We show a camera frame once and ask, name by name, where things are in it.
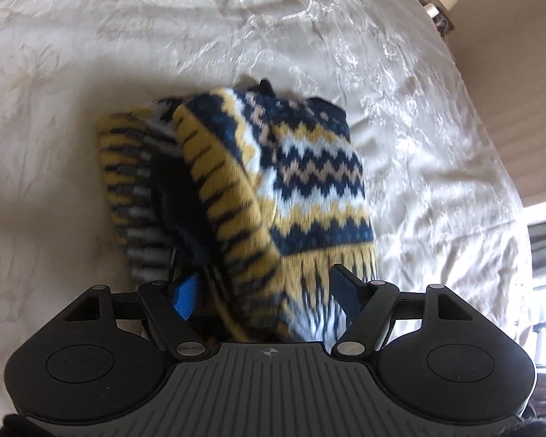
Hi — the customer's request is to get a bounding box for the cream floral bedspread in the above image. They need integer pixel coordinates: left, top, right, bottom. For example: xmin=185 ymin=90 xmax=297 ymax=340
xmin=0 ymin=0 xmax=535 ymax=420

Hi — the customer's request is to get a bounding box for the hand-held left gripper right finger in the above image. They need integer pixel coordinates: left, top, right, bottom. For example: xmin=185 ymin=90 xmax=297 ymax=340
xmin=329 ymin=264 xmax=466 ymax=358

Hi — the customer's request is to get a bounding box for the navy yellow patterned knit sock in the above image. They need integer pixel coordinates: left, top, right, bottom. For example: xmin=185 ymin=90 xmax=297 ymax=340
xmin=95 ymin=78 xmax=377 ymax=343

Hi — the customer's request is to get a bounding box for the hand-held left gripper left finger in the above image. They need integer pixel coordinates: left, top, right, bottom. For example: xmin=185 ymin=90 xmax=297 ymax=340
xmin=65 ymin=274 xmax=206 ymax=358

